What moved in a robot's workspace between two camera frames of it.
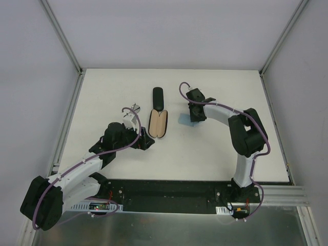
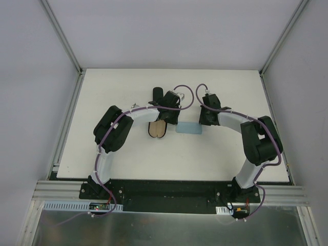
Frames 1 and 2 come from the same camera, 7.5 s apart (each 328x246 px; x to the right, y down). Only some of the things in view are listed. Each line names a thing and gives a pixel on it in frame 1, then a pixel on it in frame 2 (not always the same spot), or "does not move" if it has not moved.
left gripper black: [141, 140] -> [168, 117]
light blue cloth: [185, 119] -> [189, 127]
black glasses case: [158, 98] does not move
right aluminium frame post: [290, 24] does not move
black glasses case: [158, 123] does not move
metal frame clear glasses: [136, 108] does not move
